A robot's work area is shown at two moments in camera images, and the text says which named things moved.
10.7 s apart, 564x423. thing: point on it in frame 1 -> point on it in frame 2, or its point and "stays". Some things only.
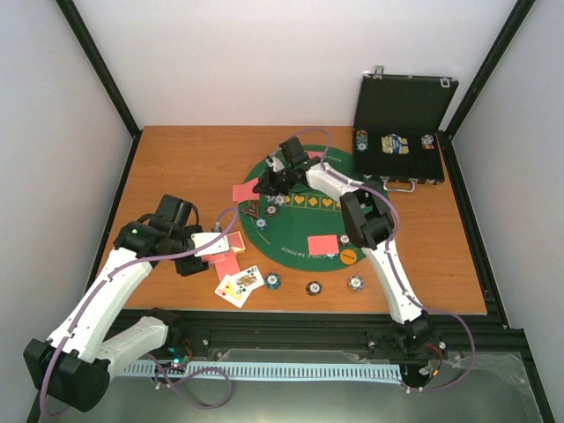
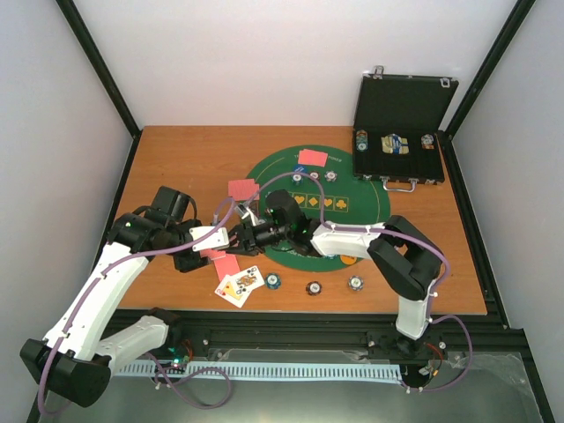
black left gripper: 187,269 stays
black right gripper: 266,182 -> 247,239
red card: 228,266 stays
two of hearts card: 226,289 stays
